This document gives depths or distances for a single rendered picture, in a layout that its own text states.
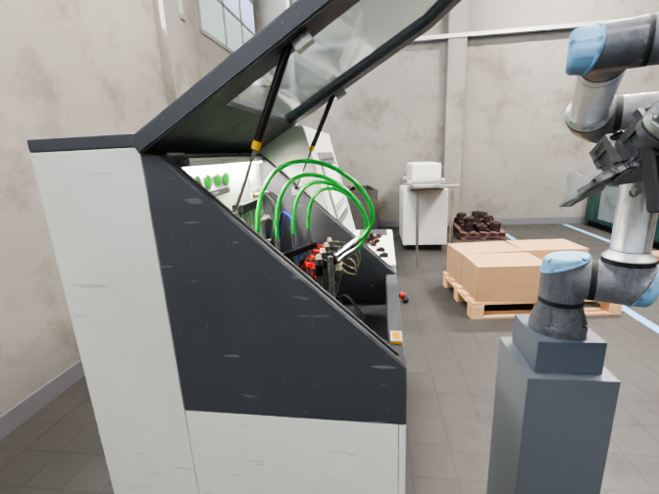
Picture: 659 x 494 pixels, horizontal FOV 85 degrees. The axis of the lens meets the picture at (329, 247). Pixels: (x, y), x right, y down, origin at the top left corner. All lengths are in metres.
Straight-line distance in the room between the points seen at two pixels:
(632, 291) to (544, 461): 0.56
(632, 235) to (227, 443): 1.18
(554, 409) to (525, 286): 2.23
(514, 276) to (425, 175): 2.33
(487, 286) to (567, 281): 2.15
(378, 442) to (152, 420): 0.61
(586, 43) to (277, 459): 1.12
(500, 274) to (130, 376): 2.83
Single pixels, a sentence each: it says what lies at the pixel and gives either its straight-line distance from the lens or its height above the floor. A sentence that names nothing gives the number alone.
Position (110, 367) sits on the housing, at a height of 0.91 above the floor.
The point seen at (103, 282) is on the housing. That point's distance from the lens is 1.05.
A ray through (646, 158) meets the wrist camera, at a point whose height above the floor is 1.41.
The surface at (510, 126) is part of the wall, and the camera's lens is 7.42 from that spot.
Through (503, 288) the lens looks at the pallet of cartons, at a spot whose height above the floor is 0.27.
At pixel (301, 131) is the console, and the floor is 1.53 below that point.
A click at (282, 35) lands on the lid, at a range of 0.78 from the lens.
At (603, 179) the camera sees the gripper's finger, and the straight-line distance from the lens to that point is 0.83.
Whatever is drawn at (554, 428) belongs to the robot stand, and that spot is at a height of 0.64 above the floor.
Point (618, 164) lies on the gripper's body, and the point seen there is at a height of 1.40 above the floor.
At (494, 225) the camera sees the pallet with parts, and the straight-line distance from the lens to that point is 6.26.
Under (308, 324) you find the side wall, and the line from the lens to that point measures 0.86.
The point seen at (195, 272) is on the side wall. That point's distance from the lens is 0.90.
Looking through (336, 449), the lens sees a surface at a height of 0.70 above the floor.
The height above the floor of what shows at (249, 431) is 0.74.
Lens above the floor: 1.44
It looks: 15 degrees down
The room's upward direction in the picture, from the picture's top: 3 degrees counter-clockwise
